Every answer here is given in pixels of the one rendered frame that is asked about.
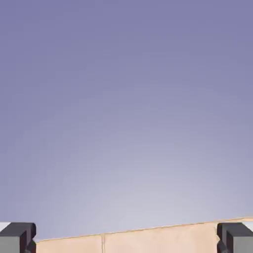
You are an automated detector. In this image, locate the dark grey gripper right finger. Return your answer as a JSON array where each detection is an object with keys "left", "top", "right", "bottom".
[{"left": 216, "top": 221, "right": 253, "bottom": 253}]

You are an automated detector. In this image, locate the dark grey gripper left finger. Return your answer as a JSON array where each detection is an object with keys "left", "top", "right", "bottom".
[{"left": 0, "top": 221, "right": 38, "bottom": 253}]

